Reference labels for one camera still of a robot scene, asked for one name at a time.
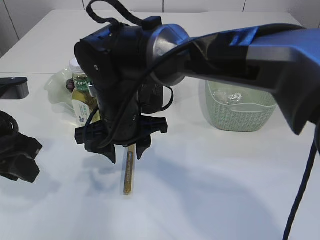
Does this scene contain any purple grape bunch with leaves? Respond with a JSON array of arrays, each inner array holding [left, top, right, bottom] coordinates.
[[66, 79, 75, 93]]

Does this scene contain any green wavy glass plate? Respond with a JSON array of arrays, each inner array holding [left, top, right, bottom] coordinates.
[[44, 67, 75, 115]]

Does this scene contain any green woven plastic basket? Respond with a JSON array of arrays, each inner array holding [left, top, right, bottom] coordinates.
[[205, 81, 277, 132]]

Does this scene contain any clear plastic sheet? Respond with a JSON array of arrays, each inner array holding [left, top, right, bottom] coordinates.
[[212, 88, 243, 105]]

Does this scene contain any gold glitter pen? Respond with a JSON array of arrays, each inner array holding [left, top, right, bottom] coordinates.
[[123, 144, 136, 195]]

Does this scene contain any black mesh pen holder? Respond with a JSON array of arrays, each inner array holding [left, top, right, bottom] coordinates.
[[139, 83, 164, 114]]

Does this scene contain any yellow tea bottle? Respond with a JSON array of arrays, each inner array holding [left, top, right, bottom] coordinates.
[[69, 57, 98, 126]]

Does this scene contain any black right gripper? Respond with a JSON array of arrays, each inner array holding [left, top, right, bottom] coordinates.
[[74, 21, 168, 164]]

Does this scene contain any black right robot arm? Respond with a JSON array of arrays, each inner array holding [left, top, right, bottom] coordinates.
[[74, 23, 320, 162]]

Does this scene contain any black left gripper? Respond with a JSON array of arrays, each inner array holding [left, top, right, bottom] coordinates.
[[0, 77, 43, 183]]

